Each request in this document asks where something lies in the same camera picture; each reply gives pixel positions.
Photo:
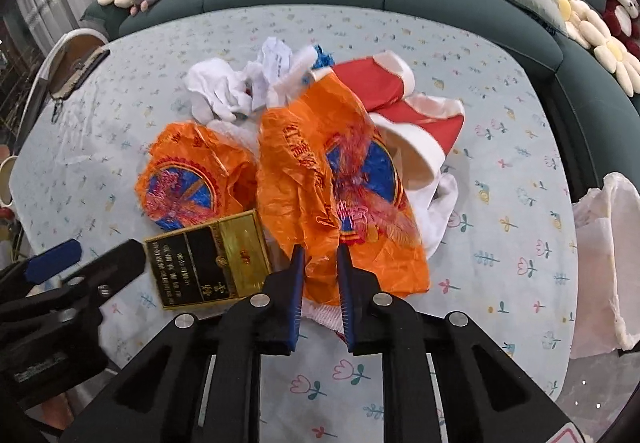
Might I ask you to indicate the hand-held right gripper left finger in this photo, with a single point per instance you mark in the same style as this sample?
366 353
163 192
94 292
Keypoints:
298 283

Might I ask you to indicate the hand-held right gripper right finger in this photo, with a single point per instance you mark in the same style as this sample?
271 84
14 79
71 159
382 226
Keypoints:
345 283

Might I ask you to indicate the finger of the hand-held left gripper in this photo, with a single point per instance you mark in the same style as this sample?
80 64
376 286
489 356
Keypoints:
50 262
107 268

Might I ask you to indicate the gold cigarette box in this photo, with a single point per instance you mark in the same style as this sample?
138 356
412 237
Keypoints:
220 258

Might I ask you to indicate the large orange plastic bag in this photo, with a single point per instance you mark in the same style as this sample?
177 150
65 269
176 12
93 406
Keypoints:
295 183

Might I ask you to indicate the white plastic trash bag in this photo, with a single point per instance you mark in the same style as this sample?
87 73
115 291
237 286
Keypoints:
605 263

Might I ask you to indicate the small orange plastic bag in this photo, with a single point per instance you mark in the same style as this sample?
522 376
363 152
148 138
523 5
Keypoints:
200 163

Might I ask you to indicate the brown seat chair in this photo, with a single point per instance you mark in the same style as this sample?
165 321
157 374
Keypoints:
75 68

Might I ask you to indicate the floral tablecloth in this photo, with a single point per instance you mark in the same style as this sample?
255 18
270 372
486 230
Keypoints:
150 73

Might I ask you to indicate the crumpled white tissue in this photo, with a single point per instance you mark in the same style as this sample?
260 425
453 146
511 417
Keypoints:
215 88

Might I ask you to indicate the white blue wrapper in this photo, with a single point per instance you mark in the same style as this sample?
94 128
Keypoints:
300 68

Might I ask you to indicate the crumpled white paper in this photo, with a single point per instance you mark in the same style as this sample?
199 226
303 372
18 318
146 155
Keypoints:
272 63

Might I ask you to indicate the red teddy bear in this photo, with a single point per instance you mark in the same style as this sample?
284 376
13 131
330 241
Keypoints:
622 8

